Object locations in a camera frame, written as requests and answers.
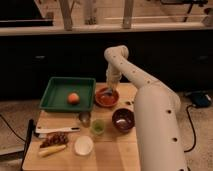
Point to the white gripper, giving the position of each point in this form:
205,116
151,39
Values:
112,79

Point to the red bowl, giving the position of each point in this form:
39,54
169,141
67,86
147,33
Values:
106,100

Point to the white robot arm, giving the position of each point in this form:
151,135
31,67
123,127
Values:
155,108

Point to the dark brown bowl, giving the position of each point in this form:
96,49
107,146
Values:
123,120

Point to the metal spoon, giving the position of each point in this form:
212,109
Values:
129,102

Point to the orange peach fruit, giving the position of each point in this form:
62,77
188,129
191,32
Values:
73,98

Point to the small metal cup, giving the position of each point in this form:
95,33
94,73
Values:
85,118

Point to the small green cup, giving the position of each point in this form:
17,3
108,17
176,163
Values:
98,127

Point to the green plastic tray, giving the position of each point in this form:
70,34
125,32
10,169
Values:
55,97

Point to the bunch of dark grapes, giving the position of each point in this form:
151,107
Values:
55,139

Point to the black table side bar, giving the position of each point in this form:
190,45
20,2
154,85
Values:
30,130

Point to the white handled knife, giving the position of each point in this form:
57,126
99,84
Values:
65,129

